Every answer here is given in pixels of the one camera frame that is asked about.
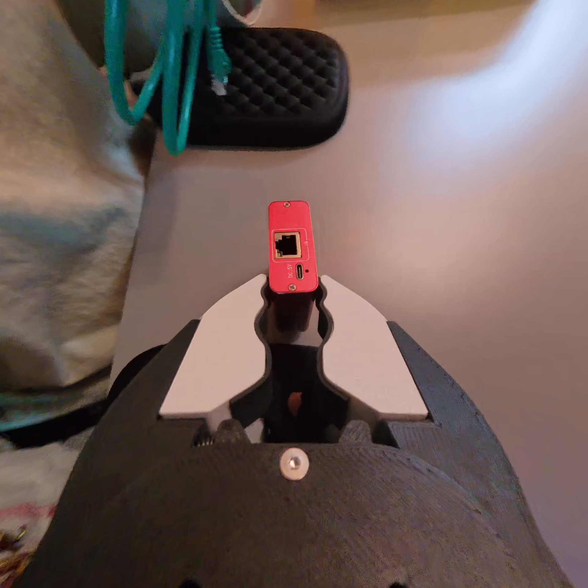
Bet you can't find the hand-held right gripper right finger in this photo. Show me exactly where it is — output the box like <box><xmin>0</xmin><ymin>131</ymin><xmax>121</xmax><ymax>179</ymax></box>
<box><xmin>316</xmin><ymin>275</ymin><xmax>430</xmax><ymax>421</ymax></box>

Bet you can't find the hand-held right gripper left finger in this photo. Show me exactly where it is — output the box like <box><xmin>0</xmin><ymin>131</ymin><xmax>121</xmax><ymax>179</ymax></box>
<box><xmin>158</xmin><ymin>274</ymin><xmax>273</xmax><ymax>421</ymax></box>

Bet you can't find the red ethernet splitter box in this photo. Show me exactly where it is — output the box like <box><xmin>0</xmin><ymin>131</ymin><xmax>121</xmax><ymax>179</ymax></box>
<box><xmin>267</xmin><ymin>200</ymin><xmax>320</xmax><ymax>332</ymax></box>

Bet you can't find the green ethernet cable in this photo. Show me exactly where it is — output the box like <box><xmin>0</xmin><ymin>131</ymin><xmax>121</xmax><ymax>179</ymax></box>
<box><xmin>103</xmin><ymin>0</ymin><xmax>231</xmax><ymax>158</ymax></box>

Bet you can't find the grey desk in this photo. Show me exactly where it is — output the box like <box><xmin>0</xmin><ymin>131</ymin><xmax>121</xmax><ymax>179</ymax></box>
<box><xmin>110</xmin><ymin>0</ymin><xmax>588</xmax><ymax>584</ymax></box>

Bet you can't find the black dimpled wrist pad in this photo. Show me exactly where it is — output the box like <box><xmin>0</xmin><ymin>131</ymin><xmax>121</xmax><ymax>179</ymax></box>
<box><xmin>131</xmin><ymin>26</ymin><xmax>351</xmax><ymax>151</ymax></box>
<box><xmin>107</xmin><ymin>343</ymin><xmax>167</xmax><ymax>407</ymax></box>

